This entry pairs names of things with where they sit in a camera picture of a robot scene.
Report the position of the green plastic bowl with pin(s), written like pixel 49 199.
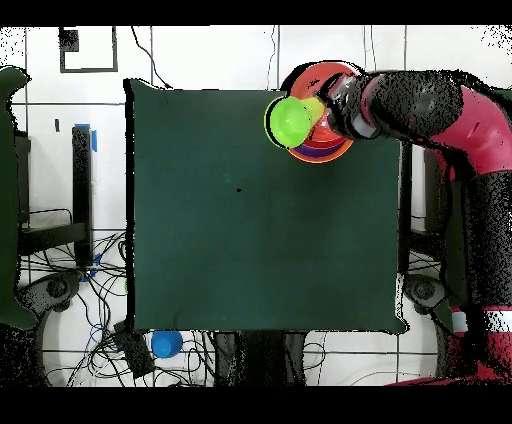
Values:
pixel 290 122

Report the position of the dark green tablecloth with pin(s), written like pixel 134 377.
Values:
pixel 260 240

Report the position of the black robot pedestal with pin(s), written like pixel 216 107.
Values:
pixel 260 360

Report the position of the blue plastic cup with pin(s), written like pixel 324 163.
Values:
pixel 166 344

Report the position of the green covered side table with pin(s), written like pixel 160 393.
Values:
pixel 8 200

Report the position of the black metal stand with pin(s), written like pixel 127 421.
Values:
pixel 82 180

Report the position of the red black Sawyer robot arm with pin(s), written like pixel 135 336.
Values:
pixel 420 104

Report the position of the black office chair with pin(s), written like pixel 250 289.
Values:
pixel 52 290
pixel 424 290

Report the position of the purple plastic bowl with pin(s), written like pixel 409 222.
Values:
pixel 316 151

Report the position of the black power adapter box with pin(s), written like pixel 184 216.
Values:
pixel 134 354

